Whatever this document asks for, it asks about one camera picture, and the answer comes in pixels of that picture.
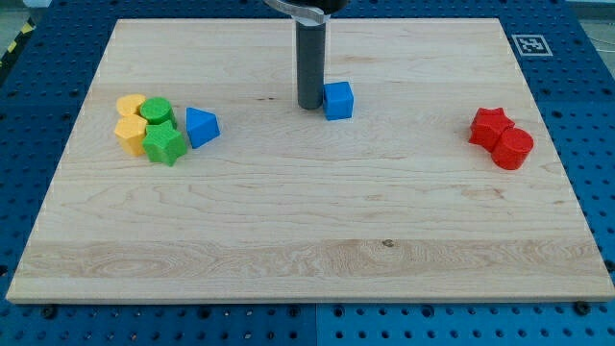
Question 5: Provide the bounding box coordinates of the black robot end mount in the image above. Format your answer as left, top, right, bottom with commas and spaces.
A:
288, 0, 348, 12

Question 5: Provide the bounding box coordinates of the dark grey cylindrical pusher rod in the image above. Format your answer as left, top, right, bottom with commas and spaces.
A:
295, 21, 326, 110

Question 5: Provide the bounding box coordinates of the blue cube block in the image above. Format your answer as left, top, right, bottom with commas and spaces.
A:
323, 81, 354, 121

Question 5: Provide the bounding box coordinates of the wooden board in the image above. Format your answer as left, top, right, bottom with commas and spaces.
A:
7, 18, 614, 305

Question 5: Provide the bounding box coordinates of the blue triangular prism block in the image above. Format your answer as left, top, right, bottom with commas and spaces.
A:
185, 108, 220, 149

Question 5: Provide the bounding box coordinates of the green cylinder block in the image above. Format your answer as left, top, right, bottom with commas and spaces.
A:
139, 97, 177, 129

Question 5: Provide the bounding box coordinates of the green star block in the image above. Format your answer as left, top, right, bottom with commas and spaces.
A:
142, 120, 187, 166

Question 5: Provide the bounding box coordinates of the yellow cylinder block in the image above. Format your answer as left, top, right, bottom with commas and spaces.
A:
115, 93, 146, 116

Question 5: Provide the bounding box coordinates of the red star block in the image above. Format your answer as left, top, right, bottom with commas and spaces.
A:
469, 108, 515, 153

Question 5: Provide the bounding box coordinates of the yellow hexagon block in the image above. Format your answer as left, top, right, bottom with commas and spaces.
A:
114, 115, 148, 157

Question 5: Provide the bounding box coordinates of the white fiducial marker tag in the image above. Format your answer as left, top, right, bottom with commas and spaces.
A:
512, 34, 553, 57

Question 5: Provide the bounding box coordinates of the red cylinder block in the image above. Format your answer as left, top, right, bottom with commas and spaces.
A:
491, 128, 534, 170

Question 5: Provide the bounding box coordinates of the white cable tie strap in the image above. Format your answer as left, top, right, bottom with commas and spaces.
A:
263, 0, 332, 26

